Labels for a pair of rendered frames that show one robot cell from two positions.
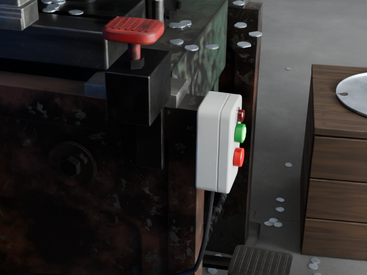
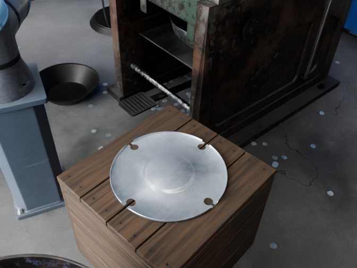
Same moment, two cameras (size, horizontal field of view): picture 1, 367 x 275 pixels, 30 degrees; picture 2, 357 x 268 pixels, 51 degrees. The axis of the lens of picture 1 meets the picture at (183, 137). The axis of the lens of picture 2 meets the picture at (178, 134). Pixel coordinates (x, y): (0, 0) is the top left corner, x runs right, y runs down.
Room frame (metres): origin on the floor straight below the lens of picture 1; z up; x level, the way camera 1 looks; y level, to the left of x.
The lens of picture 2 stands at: (1.84, -1.02, 1.05)
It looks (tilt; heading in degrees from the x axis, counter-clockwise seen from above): 43 degrees down; 123
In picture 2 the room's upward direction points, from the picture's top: 3 degrees clockwise
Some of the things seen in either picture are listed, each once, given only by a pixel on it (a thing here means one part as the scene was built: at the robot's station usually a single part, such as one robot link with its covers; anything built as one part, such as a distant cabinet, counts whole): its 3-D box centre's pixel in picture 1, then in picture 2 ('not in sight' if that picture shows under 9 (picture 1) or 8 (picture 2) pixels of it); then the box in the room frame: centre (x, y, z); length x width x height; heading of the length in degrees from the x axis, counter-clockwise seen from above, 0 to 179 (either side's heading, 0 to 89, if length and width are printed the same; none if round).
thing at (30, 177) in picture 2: not in sight; (26, 145); (1.01, -0.59, 0.23); 0.19 x 0.19 x 0.45; 59
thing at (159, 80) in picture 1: (140, 119); not in sight; (0.84, 0.06, 0.62); 0.10 x 0.06 x 0.20; 165
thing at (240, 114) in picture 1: (240, 115); not in sight; (0.87, -0.08, 0.61); 0.02 x 0.01 x 0.02; 165
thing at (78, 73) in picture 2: not in sight; (66, 87); (0.67, -0.14, 0.04); 0.30 x 0.30 x 0.07
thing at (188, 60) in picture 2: not in sight; (212, 39); (1.20, 0.21, 0.31); 0.43 x 0.42 x 0.01; 165
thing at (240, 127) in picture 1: (240, 132); not in sight; (0.87, -0.08, 0.58); 0.03 x 0.01 x 0.03; 165
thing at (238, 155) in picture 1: (238, 156); not in sight; (0.87, -0.08, 0.54); 0.03 x 0.01 x 0.03; 165
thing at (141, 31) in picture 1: (134, 52); not in sight; (0.82, 0.06, 0.72); 0.07 x 0.06 x 0.08; 75
